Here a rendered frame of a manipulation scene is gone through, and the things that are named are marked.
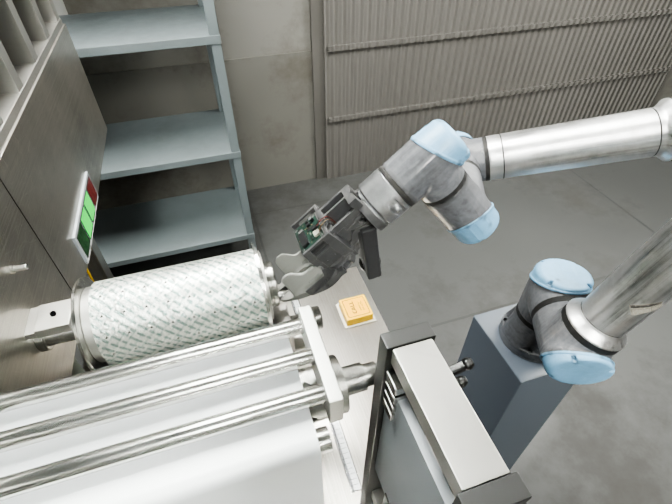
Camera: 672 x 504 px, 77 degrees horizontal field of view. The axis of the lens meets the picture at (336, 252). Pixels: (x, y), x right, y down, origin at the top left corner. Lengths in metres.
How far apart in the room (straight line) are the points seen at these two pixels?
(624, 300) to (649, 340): 1.82
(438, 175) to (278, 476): 0.42
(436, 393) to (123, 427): 0.25
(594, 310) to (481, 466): 0.55
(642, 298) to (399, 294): 1.67
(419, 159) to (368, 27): 2.30
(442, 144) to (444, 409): 0.35
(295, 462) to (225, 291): 0.34
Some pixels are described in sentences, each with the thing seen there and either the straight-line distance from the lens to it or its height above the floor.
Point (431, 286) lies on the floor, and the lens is 2.44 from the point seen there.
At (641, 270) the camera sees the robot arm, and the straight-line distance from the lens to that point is 0.82.
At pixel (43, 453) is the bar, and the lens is 0.42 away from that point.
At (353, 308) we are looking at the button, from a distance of 1.09.
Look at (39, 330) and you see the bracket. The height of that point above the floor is 1.29.
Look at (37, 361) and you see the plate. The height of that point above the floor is 1.24.
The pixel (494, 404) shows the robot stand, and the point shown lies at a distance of 1.22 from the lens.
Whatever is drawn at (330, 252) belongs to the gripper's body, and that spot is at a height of 1.34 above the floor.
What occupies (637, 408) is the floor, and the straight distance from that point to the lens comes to 2.37.
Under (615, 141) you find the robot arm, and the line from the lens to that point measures 0.79.
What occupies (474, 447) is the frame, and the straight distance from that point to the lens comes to 0.37.
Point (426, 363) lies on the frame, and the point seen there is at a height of 1.44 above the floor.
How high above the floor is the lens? 1.77
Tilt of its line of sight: 43 degrees down
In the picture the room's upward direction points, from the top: straight up
